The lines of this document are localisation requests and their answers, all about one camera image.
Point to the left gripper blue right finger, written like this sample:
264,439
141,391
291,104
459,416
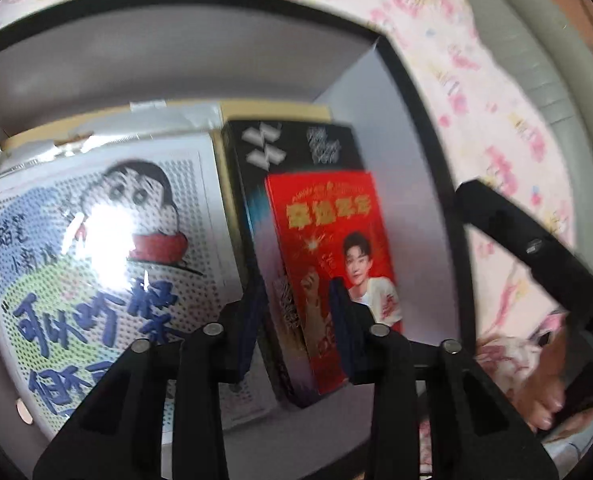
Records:
355,343

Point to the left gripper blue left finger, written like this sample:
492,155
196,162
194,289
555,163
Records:
241,321

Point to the red celebrity photo packet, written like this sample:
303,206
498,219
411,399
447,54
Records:
329,225

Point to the black holographic card box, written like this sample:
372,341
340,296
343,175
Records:
256,149

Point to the cartoon diamond painting sheet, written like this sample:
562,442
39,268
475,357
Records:
102,248

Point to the grey cardboard storage box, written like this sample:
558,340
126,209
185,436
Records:
88,55

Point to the person's right hand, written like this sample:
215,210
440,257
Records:
542,395

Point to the pink cartoon print blanket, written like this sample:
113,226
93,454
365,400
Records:
487,128

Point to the grey padded bed headboard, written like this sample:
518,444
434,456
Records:
534,42

